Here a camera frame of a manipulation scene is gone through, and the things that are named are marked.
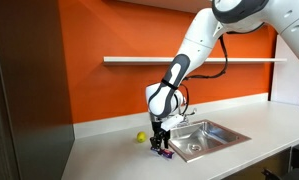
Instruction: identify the yellow-green lemon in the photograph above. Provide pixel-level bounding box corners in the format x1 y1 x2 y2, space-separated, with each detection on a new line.
137 131 147 143

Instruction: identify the white board panel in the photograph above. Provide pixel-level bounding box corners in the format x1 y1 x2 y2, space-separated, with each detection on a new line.
270 36 299 106

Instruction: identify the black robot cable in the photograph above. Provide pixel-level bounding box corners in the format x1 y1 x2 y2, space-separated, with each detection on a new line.
175 22 267 118

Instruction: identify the chrome faucet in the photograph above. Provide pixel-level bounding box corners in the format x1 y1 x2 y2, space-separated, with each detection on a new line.
176 108 197 127

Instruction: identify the lower white wall shelf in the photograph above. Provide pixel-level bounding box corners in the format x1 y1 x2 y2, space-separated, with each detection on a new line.
103 56 287 65

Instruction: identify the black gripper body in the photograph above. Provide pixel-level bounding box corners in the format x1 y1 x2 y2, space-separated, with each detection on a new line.
151 122 170 141

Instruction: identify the black chair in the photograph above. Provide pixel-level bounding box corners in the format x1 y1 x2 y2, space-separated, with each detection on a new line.
262 144 299 180

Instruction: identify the stainless steel sink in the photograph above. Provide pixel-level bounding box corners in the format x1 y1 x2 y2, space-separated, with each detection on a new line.
168 120 249 163

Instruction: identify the dark brown cabinet panel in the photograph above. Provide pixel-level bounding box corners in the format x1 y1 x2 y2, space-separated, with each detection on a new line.
0 0 74 180

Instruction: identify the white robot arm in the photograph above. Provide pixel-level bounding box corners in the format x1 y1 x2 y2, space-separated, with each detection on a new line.
146 0 299 151

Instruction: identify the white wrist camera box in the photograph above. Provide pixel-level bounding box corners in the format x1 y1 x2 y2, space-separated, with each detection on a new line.
161 114 184 131

